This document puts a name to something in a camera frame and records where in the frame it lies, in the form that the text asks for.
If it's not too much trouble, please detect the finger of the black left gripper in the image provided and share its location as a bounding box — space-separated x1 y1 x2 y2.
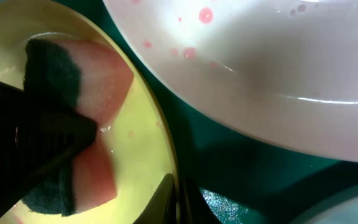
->
0 82 98 218

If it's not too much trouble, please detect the white plate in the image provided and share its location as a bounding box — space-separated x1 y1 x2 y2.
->
104 0 358 162

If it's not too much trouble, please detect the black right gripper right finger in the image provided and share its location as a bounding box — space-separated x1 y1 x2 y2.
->
181 179 221 224

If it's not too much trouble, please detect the yellow-green plate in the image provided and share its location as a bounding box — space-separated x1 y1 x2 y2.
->
0 1 177 224

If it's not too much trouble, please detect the blue plastic tray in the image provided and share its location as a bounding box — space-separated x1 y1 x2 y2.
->
57 1 358 223

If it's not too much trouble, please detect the pink green sponge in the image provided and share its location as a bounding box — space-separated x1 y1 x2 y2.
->
22 39 134 217

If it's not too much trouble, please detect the light blue plate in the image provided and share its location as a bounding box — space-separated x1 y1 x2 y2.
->
291 185 358 224

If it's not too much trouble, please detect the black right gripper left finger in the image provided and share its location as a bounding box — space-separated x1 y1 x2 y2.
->
134 174 175 224

